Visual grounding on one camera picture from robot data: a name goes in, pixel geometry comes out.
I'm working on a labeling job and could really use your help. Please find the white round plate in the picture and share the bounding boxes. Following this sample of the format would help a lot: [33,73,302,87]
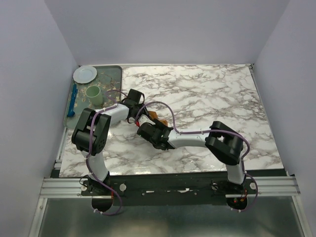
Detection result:
[73,65,97,84]

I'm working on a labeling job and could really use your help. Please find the orange-brown cloth napkin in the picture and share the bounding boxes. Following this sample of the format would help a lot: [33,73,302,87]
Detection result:
[148,111,168,126]

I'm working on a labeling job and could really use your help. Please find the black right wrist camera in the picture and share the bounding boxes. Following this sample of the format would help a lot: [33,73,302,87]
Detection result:
[137,123,156,141]

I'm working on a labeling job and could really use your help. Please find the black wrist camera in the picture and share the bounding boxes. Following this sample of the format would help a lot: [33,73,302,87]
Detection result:
[137,123,156,141]
[127,89,145,104]

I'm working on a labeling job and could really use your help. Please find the aluminium frame rail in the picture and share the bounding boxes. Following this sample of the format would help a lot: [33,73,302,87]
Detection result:
[39,176,301,198]

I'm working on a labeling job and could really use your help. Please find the light green cup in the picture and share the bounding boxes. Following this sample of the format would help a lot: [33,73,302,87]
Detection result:
[85,85,103,106]

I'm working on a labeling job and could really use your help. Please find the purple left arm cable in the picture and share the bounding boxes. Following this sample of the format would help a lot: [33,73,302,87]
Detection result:
[85,90,128,188]

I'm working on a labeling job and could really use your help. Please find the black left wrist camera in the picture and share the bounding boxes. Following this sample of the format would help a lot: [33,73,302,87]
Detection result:
[127,89,145,104]

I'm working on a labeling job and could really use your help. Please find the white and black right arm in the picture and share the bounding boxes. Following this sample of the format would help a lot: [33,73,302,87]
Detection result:
[148,121,249,194]

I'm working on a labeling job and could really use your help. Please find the floral teal serving tray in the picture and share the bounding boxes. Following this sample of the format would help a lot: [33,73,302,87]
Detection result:
[64,65,123,129]

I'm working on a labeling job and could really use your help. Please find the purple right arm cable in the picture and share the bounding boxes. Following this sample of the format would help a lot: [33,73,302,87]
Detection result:
[136,101,250,176]

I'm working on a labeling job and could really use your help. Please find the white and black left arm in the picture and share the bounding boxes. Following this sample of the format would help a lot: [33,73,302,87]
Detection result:
[72,102,144,195]

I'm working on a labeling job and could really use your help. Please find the blue plastic utensil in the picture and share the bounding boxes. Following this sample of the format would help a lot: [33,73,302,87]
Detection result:
[67,83,78,118]

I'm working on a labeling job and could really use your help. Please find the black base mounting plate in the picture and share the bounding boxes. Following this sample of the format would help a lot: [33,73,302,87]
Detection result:
[81,171,256,208]

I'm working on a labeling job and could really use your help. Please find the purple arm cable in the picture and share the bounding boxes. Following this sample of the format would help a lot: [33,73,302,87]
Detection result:
[136,101,250,176]
[85,90,128,188]

